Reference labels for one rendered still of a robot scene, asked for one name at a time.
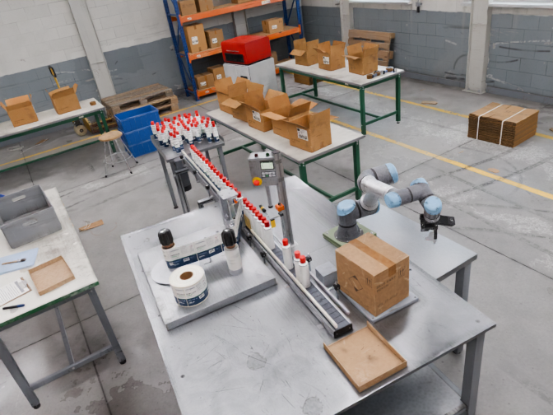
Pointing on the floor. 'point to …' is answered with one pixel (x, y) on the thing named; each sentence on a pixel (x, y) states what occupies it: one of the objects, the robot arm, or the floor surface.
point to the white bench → (52, 244)
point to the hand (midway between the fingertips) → (434, 230)
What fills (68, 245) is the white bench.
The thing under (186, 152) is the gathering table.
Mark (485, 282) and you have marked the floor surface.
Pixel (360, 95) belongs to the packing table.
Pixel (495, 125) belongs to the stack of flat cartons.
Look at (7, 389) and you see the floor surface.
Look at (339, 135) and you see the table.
